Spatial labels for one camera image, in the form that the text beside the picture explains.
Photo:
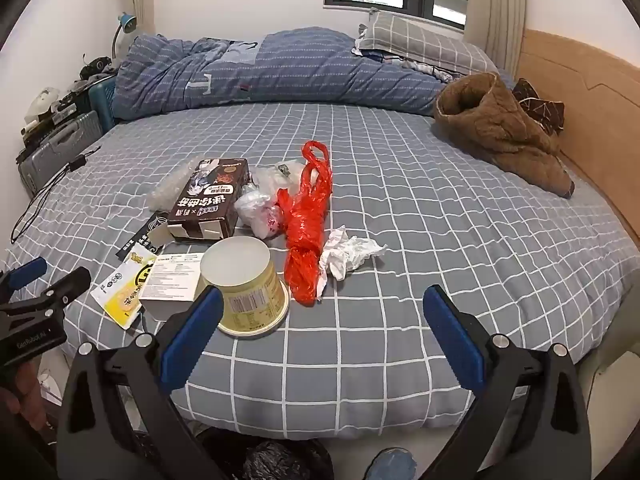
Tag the bubble wrap sheet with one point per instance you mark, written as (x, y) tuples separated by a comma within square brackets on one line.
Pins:
[(165, 192)]

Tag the dark brown patterned cloth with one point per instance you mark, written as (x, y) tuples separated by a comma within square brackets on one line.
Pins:
[(542, 105)]

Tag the yellow sachet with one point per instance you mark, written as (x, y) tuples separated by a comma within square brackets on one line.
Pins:
[(120, 295)]

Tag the white appliance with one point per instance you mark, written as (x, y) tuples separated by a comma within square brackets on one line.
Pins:
[(45, 102)]

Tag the blue desk lamp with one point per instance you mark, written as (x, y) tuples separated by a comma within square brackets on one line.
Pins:
[(127, 22)]

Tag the black packet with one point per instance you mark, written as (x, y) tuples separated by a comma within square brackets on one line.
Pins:
[(137, 240)]

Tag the white cardboard box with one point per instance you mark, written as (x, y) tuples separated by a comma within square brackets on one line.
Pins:
[(170, 280)]

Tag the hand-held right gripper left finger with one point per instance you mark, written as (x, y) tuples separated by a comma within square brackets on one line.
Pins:
[(200, 330)]

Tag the white tissue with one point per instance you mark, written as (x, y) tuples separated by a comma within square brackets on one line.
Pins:
[(350, 255)]

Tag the white crumpled plastic bag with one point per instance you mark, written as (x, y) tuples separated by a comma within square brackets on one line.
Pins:
[(255, 212)]

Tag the brown padded jacket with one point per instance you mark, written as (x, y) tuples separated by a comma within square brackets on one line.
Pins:
[(500, 125)]

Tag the black device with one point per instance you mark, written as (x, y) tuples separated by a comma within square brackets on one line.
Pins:
[(97, 66)]

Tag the blue slipper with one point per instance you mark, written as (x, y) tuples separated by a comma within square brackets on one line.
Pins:
[(392, 464)]

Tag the red plastic bag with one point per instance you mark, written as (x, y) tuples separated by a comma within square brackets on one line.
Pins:
[(305, 230)]

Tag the blue plastic crate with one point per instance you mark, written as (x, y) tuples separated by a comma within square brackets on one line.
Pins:
[(102, 102)]

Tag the person's left hand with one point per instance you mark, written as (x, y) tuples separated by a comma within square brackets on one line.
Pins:
[(27, 400)]

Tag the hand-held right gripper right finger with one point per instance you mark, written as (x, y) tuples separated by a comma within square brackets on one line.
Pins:
[(455, 340)]

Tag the yellow instant noodle cup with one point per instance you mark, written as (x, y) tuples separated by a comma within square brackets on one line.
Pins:
[(245, 280)]

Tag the clear plastic bag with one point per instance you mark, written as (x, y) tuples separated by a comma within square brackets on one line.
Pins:
[(272, 175)]

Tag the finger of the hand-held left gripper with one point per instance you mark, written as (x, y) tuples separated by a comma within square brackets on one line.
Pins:
[(25, 272), (67, 287)]

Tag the black and white box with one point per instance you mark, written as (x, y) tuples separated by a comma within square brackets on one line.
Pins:
[(210, 195)]

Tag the grey suitcase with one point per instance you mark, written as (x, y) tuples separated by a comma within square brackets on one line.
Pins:
[(60, 155)]

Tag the grey checked pillow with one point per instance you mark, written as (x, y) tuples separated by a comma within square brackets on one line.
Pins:
[(425, 42)]

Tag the wooden headboard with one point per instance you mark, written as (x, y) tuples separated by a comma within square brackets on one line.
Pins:
[(585, 110)]

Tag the grey checked bedsheet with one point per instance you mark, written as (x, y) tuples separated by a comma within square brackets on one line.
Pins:
[(400, 240)]

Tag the black bag lined waste bin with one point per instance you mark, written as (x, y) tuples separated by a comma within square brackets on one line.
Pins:
[(280, 455)]

